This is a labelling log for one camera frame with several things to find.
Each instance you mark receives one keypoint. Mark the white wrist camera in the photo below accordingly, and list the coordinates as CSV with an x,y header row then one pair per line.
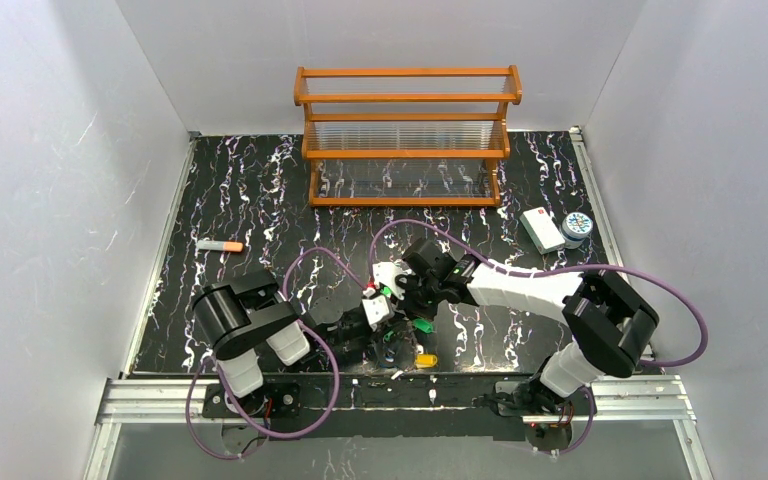
x,y
385,275
378,310

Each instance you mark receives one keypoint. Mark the orange wooden shelf rack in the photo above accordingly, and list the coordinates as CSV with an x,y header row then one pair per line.
x,y
406,136

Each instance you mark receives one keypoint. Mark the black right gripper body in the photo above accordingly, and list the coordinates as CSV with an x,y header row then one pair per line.
x,y
414,299

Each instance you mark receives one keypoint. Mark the white rectangular box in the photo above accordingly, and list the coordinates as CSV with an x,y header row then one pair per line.
x,y
542,231

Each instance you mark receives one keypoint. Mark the blue white round tin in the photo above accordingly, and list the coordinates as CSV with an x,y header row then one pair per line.
x,y
575,228

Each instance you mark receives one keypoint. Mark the yellow key tag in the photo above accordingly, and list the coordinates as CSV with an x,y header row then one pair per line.
x,y
426,361

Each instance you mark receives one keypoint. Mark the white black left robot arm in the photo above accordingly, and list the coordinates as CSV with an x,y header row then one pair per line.
x,y
241,315

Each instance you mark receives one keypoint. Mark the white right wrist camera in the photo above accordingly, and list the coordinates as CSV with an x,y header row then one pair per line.
x,y
385,275

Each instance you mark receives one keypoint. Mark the cluster of tagged keys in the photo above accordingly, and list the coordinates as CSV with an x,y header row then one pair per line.
x,y
397,344

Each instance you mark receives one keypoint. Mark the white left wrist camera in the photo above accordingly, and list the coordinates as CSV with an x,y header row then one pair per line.
x,y
378,310

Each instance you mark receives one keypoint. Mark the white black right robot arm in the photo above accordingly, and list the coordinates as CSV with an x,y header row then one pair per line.
x,y
611,324

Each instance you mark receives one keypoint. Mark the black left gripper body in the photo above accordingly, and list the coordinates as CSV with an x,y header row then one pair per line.
x,y
355,327

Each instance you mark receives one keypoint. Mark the green key tag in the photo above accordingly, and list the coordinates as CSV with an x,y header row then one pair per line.
x,y
423,325

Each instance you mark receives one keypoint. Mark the orange grey marker pen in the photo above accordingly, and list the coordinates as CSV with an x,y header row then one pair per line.
x,y
220,246

